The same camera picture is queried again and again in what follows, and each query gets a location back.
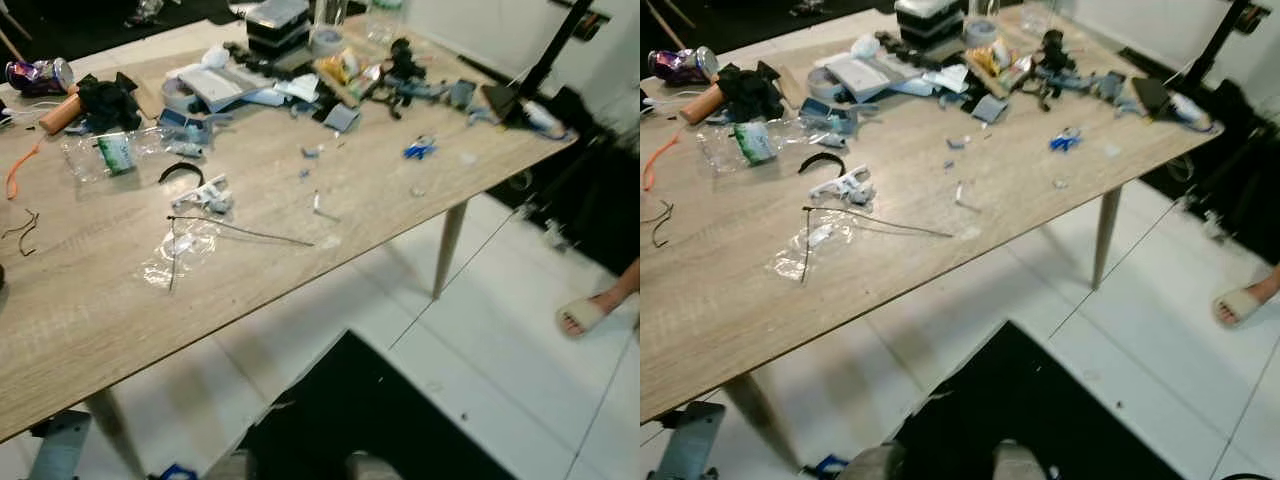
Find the black carpet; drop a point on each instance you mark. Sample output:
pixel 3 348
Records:
pixel 1230 130
pixel 590 190

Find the person's foot in beige slipper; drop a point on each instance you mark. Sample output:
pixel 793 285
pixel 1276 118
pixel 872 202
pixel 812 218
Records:
pixel 1240 303
pixel 585 315

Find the clear bottle with green label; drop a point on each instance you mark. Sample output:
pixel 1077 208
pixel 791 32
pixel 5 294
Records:
pixel 755 142
pixel 115 152

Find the white plastic bottle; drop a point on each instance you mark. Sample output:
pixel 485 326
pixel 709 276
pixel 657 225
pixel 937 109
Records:
pixel 545 120
pixel 1190 110

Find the clear plastic bag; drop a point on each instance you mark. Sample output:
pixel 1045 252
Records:
pixel 180 250
pixel 815 240

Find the crushed purple drink can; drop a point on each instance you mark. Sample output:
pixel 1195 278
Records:
pixel 680 65
pixel 35 76

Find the crumpled black cloth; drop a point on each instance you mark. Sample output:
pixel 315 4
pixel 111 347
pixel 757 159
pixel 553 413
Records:
pixel 108 102
pixel 750 92

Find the curved black band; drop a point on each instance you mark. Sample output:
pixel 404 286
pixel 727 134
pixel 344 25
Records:
pixel 180 166
pixel 820 157

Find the black stand pole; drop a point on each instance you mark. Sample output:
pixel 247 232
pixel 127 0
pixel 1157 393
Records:
pixel 548 60
pixel 1205 55

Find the white plastic clip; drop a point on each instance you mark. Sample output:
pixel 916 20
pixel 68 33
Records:
pixel 845 185
pixel 208 194

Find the small blue wrapper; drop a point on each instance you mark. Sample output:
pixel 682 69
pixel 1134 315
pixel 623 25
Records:
pixel 420 149
pixel 1066 140

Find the flat white box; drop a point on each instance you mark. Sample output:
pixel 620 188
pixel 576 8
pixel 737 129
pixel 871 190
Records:
pixel 858 75
pixel 215 86

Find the light wooden table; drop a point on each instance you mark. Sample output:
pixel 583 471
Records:
pixel 960 270
pixel 330 260

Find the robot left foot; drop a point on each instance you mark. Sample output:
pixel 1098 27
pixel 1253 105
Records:
pixel 873 463
pixel 232 468

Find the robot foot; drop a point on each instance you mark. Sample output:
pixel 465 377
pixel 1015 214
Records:
pixel 372 468
pixel 232 468
pixel 873 463
pixel 1018 462

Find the clear plastic bottle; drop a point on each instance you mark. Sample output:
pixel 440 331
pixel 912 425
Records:
pixel 385 18
pixel 1038 14

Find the yellow snack bag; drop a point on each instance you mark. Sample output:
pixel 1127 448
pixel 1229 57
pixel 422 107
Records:
pixel 985 58
pixel 340 66

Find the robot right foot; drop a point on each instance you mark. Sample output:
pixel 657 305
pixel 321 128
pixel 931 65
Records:
pixel 1018 462
pixel 372 468

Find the stacked black and grey boxes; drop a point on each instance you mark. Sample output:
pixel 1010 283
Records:
pixel 926 20
pixel 277 28

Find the grey tape roll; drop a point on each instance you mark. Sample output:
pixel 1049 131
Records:
pixel 981 32
pixel 326 42

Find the grey metal frame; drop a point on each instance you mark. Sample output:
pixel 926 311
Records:
pixel 60 448
pixel 692 440

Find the black camera gimbal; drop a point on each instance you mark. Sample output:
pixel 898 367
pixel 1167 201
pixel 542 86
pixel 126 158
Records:
pixel 405 60
pixel 1053 50

